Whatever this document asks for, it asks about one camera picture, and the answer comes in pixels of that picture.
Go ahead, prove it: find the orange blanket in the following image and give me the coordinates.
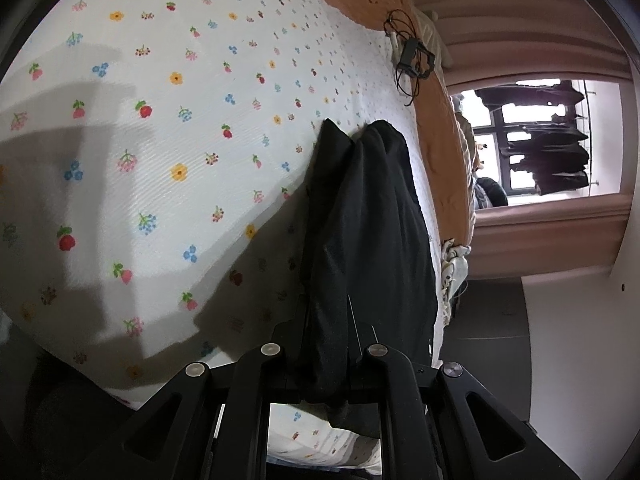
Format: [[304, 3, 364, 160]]
[[270, 0, 482, 257]]

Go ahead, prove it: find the black cable bundle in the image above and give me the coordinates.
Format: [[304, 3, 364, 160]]
[[382, 9, 439, 107]]

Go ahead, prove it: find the crumpled beige duvet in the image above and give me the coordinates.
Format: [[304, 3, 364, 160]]
[[452, 95, 484, 211]]

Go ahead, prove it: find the row of hanging dark clothes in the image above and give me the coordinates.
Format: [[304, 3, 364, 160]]
[[475, 79, 592, 197]]

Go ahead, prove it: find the fringed white throw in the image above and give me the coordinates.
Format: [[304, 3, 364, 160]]
[[437, 237, 472, 332]]

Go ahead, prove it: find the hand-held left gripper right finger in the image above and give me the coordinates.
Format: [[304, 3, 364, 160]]
[[349, 324, 581, 480]]

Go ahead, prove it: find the black button-up jacket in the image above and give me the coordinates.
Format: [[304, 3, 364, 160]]
[[292, 119, 442, 439]]

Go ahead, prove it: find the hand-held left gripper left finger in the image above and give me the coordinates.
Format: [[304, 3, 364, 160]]
[[75, 320, 303, 480]]

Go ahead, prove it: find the white floral bed sheet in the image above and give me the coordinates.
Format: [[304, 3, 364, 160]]
[[0, 0, 452, 467]]

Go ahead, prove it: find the pink curtain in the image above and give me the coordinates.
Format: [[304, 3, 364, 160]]
[[404, 0, 632, 88], [470, 194, 632, 282]]

